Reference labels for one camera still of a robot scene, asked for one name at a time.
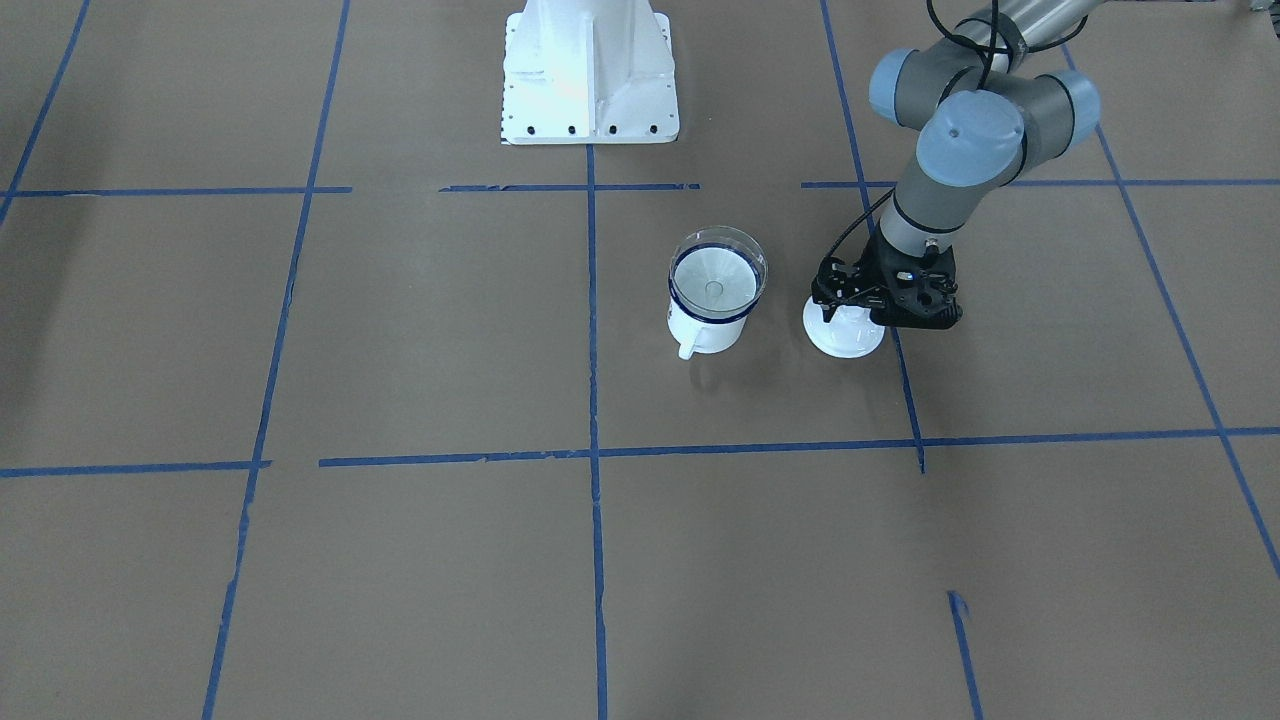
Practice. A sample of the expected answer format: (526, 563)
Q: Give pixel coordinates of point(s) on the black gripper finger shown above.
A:
(831, 286)

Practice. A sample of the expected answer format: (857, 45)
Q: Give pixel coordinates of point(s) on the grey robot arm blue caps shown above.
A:
(980, 126)

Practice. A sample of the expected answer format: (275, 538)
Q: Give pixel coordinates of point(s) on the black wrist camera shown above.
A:
(918, 312)

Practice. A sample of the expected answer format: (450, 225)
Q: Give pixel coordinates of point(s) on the white round lid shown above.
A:
(848, 334)

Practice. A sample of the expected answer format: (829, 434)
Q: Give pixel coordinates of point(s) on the clear plastic funnel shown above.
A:
(717, 275)

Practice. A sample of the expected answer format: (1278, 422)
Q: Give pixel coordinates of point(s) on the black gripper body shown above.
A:
(838, 289)

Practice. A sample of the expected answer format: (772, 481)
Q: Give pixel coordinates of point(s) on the white enamel mug blue rim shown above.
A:
(693, 337)

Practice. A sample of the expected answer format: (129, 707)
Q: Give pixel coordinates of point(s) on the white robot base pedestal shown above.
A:
(579, 72)

